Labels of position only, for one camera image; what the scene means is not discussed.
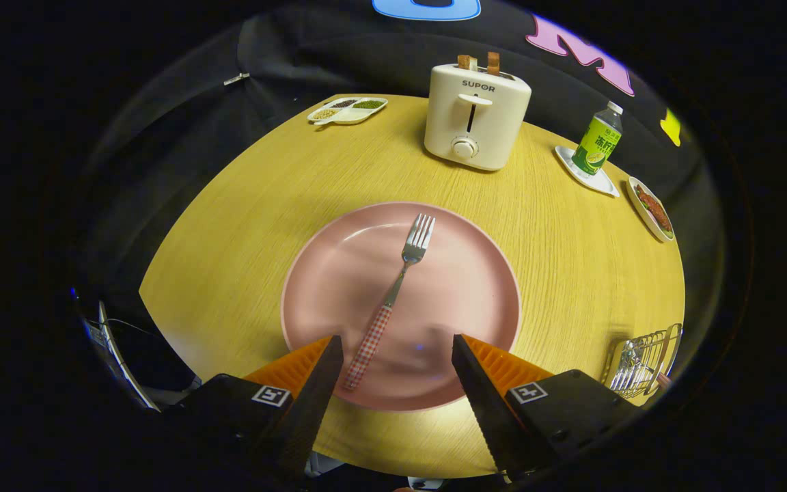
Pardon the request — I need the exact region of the white oval food plate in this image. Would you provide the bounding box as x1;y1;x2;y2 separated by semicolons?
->
626;176;676;243

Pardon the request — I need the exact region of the white square coaster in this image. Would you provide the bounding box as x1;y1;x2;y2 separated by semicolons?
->
555;145;620;199

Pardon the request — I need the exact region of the perforated metal basket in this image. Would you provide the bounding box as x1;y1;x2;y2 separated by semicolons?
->
600;323;683;400

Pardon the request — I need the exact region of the white toaster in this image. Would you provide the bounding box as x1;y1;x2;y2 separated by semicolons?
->
424;63;533;172

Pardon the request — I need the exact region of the pink round plate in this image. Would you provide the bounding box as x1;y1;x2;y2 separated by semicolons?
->
280;201;523;413

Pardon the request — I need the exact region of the fork with checked handle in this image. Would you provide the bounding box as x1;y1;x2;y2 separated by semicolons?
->
344;213;437;392

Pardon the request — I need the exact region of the green label drink bottle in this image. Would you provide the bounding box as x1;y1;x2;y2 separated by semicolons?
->
571;101;624;177

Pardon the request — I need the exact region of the red-brown meat piece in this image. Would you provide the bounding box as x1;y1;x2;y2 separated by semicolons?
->
636;184;672;233

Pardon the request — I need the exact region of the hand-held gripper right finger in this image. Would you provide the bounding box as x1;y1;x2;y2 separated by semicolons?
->
452;333;640;479

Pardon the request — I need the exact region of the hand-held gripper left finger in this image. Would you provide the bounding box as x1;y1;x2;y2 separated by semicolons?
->
168;335;344;479

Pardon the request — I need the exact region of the white divided condiment dish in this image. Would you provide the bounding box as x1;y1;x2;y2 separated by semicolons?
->
307;97;389;126

